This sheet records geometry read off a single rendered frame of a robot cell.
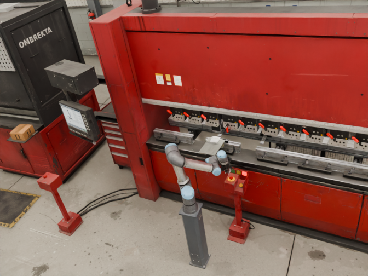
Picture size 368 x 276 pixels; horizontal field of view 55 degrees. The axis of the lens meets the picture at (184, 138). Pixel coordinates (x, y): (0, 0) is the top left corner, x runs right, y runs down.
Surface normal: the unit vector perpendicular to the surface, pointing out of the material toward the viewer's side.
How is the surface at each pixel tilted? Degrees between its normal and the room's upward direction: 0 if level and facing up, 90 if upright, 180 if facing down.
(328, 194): 90
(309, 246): 0
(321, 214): 90
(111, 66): 90
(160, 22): 90
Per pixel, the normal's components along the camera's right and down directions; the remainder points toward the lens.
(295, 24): -0.46, 0.56
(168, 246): -0.14, -0.81
